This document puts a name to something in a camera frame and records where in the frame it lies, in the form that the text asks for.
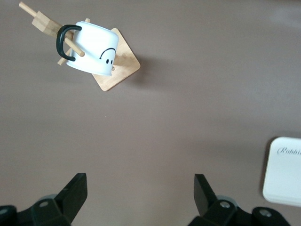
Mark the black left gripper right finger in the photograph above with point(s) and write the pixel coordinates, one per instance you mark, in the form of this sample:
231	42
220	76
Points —
203	197

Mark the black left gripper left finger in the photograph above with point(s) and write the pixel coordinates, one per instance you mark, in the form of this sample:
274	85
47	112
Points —
68	200

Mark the wooden cup rack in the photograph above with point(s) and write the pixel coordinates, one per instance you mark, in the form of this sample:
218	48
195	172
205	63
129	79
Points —
124	63

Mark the white rectangular tray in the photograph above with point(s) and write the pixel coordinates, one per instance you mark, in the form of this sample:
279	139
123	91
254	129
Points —
284	179

